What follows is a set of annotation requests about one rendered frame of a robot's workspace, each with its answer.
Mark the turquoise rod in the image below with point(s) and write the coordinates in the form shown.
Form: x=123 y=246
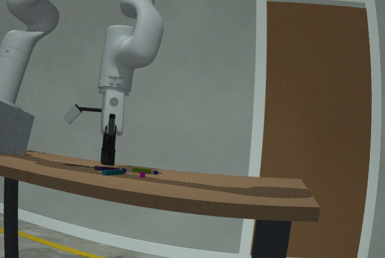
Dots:
x=112 y=172

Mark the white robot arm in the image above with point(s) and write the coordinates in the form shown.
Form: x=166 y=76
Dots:
x=125 y=48

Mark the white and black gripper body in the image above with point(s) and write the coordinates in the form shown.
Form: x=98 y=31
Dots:
x=108 y=108

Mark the purple rod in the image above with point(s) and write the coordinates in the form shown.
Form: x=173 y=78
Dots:
x=105 y=168

